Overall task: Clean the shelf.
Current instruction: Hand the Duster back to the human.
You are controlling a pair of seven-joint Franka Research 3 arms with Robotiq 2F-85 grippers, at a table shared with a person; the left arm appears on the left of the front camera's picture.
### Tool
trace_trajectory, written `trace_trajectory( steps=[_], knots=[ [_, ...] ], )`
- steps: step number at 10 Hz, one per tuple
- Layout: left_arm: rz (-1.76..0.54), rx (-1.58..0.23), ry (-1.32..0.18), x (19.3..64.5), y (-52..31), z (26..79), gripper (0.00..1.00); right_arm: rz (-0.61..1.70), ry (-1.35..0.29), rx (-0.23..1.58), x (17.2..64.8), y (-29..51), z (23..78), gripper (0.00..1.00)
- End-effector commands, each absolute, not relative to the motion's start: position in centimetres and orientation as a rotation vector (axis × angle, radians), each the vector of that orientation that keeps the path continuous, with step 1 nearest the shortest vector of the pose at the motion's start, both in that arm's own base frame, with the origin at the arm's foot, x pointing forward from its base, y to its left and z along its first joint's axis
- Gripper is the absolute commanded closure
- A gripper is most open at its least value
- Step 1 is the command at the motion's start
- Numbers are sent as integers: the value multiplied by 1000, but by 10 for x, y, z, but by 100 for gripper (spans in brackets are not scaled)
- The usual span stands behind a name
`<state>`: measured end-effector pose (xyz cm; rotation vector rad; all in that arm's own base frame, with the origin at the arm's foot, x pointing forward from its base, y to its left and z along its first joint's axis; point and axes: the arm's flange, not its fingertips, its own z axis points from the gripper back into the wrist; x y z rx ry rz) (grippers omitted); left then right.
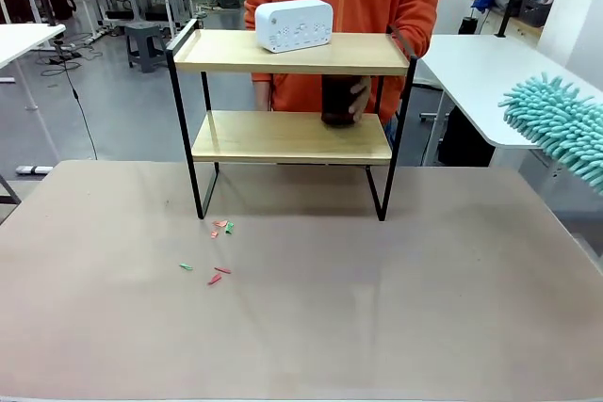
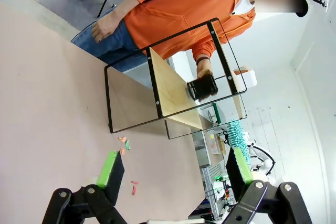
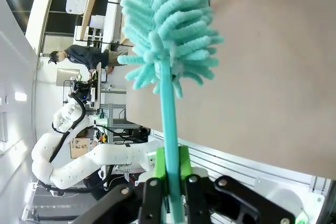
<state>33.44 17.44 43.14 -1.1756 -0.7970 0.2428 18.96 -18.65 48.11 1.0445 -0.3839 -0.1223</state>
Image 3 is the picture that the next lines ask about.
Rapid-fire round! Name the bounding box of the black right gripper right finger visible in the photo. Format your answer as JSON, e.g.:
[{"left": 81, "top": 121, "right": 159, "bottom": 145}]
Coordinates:
[{"left": 178, "top": 145, "right": 297, "bottom": 224}]

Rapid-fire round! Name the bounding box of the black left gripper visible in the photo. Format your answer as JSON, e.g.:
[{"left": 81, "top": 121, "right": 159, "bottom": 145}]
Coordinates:
[{"left": 69, "top": 77, "right": 92, "bottom": 102}]

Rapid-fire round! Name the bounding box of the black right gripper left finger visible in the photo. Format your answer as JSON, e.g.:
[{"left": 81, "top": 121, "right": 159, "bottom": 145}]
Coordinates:
[{"left": 75, "top": 147, "right": 169, "bottom": 224}]

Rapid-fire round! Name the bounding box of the wooden shelf with black frame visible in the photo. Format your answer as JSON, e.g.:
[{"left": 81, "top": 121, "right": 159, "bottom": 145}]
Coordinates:
[{"left": 74, "top": 0, "right": 136, "bottom": 49}]

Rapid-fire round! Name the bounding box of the teal chenille duster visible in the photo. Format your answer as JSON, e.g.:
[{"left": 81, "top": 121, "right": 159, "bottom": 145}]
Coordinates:
[{"left": 117, "top": 0, "right": 225, "bottom": 224}]

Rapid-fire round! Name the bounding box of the black cable sleeve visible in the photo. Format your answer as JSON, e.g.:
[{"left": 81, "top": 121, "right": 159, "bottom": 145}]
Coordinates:
[{"left": 48, "top": 92, "right": 88, "bottom": 164}]

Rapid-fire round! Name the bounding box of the person in dark shirt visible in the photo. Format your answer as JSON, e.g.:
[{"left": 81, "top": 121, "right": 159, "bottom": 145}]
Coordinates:
[{"left": 48, "top": 45, "right": 124, "bottom": 72}]

